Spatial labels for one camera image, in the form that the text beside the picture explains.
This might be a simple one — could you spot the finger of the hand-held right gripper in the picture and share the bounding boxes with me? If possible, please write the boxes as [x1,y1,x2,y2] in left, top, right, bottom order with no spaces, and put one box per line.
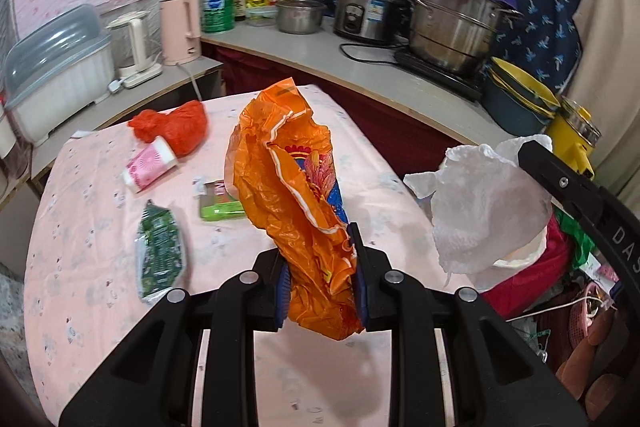
[517,141,608,233]

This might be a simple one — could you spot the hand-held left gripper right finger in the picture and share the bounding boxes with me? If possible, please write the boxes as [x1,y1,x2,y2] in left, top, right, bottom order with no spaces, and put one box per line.
[348,223,588,427]

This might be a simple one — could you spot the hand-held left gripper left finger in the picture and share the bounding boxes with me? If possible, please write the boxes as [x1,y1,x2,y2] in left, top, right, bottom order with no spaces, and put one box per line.
[59,252,291,427]

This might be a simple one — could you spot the white paper towel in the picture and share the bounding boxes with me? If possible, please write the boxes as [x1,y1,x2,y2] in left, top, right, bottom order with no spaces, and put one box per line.
[402,134,555,278]

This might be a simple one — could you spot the green drink carton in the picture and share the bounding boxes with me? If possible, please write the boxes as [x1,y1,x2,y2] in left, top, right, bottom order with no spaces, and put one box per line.
[199,179,247,222]

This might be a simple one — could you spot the orange snack bag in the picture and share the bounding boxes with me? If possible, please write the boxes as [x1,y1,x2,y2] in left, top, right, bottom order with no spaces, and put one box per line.
[223,78,368,342]

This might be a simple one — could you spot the dark green snack packet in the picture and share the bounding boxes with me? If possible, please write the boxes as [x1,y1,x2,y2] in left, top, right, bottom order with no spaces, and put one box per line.
[136,201,190,305]

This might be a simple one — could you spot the pink white paper cup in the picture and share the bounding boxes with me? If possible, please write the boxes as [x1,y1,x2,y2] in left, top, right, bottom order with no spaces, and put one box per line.
[122,136,179,194]

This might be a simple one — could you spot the red plastic bag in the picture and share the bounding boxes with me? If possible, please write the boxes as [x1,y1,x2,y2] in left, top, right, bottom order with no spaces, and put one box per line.
[128,101,208,158]

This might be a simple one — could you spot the person's right hand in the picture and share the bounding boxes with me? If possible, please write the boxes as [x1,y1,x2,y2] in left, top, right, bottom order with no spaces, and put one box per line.
[555,302,640,408]

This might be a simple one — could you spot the yellow electric pot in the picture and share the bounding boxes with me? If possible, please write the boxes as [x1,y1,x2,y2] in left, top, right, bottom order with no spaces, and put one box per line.
[545,96,603,180]

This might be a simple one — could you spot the green plastic bag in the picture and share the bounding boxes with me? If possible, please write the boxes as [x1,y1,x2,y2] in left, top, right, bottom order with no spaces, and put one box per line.
[555,207,596,270]

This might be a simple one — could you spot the blue basin yellow strainer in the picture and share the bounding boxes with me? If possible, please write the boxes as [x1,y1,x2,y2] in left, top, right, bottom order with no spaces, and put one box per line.
[487,56,561,112]
[482,77,551,138]

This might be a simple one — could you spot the red cloth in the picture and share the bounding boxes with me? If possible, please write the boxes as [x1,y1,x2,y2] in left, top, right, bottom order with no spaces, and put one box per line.
[480,207,576,323]

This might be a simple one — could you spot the pink plastic basket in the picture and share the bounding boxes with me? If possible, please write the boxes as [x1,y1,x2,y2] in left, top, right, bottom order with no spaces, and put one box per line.
[550,292,601,368]

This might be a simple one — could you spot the beige curtain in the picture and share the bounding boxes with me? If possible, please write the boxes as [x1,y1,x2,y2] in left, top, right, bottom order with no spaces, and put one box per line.
[550,0,640,202]

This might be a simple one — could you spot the dark red counter curtain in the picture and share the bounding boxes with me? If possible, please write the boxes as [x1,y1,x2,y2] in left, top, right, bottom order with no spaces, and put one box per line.
[202,42,481,178]

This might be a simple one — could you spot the black induction cooker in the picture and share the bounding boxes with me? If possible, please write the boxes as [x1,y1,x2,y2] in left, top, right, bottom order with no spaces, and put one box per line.
[392,44,488,102]

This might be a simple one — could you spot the large steel steamer pot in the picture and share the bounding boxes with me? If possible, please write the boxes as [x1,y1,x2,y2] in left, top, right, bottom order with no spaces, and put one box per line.
[400,0,523,75]

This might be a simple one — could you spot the steel rice cooker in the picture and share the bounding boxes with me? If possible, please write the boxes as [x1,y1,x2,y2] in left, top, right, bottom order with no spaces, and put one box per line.
[332,0,403,45]

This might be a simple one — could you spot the small steel pot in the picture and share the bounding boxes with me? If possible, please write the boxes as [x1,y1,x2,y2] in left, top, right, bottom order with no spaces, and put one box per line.
[275,0,328,34]

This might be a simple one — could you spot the clear food container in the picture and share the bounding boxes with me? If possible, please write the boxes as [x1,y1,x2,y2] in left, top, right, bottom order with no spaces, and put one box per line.
[245,6,278,28]

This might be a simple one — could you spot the pink electric kettle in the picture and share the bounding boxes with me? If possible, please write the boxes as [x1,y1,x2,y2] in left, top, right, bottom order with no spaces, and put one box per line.
[159,0,202,66]

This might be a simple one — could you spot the green tin can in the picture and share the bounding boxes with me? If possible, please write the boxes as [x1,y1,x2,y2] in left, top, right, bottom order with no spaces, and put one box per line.
[201,0,236,35]

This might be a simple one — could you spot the white glass electric kettle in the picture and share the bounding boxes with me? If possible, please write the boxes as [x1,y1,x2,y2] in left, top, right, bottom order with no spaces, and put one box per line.
[107,11,163,88]

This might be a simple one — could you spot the white dish box grey lid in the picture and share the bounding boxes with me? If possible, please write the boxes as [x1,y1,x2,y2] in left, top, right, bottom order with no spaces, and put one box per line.
[2,4,115,145]

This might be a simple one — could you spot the thin white cable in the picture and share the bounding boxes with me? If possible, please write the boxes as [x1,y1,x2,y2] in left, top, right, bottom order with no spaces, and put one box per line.
[505,297,616,323]

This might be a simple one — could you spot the black power cable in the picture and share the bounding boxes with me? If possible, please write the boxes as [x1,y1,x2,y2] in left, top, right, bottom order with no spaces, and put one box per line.
[339,41,401,68]

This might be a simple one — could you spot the white kettle cord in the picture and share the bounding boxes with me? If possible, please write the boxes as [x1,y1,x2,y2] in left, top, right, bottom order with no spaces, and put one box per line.
[187,62,206,100]

